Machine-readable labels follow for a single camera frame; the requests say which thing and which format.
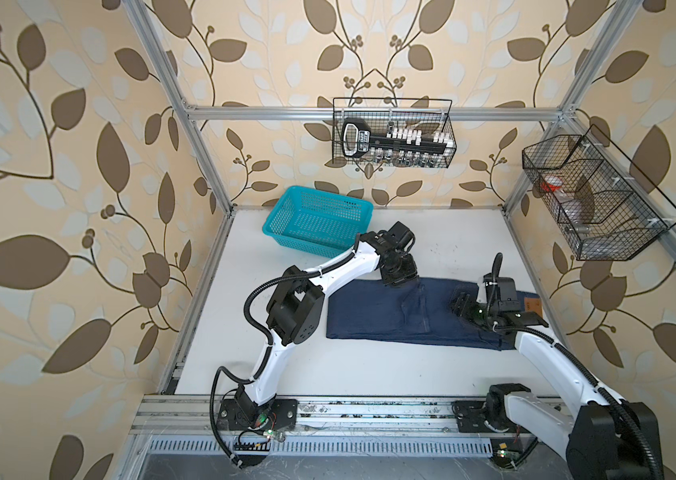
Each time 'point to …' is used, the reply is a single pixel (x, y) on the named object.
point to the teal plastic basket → (318, 223)
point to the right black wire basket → (605, 209)
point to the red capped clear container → (552, 183)
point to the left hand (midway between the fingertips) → (421, 278)
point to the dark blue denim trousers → (371, 308)
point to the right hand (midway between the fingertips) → (461, 310)
